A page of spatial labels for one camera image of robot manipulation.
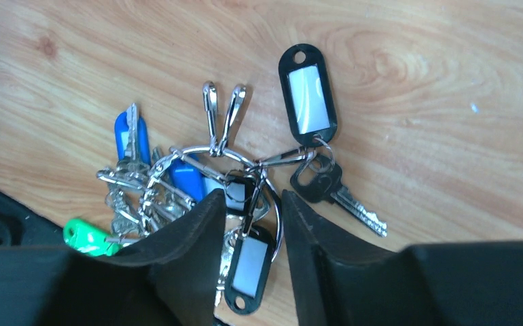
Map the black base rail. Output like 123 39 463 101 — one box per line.
0 191 64 247

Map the key with black tag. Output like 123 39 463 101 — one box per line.
278 43 387 237

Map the keyring with key bunch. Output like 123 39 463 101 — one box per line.
63 81 315 315

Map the key with blue tag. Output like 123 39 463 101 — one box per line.
114 103 150 164

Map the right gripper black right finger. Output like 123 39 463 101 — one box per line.
282 191 523 325

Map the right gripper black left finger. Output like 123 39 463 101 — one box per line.
0 190 225 325

